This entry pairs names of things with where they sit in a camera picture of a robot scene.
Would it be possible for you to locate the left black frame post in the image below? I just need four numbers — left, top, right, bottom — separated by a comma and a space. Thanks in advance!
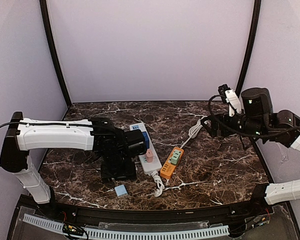
39, 0, 72, 108

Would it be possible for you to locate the right black frame post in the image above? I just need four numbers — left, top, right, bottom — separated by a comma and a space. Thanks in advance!
235, 0, 262, 96

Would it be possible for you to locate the orange power strip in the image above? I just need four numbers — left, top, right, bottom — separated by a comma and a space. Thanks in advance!
159, 147, 184, 180

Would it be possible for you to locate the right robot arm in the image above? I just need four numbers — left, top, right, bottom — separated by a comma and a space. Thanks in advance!
200, 84, 300, 208

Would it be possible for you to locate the white orange strip cable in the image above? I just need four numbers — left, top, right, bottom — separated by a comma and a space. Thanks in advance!
180, 116, 208, 150

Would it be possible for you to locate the white multicolour power strip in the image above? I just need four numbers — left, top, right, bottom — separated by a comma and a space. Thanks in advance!
129, 122, 162, 175

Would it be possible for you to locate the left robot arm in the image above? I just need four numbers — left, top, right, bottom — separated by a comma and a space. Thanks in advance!
0, 111, 148, 206

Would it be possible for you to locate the light blue slotted cable duct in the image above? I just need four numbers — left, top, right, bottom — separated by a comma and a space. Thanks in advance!
22, 214, 230, 240

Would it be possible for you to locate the pink plug adapter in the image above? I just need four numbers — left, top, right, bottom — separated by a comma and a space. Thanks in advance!
145, 148, 154, 164

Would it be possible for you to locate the light blue plug adapter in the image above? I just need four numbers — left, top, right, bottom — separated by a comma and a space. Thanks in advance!
114, 184, 128, 198

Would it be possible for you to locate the blue cube socket adapter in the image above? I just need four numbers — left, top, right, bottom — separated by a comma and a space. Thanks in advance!
141, 131, 150, 149

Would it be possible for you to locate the green plug adapter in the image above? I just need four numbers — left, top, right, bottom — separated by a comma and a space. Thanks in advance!
170, 149, 183, 166

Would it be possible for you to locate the black frame post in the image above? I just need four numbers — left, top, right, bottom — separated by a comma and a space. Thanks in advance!
235, 0, 262, 96
39, 0, 72, 108

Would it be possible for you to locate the white power strip cable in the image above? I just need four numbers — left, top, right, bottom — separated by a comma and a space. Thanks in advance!
152, 169, 167, 197

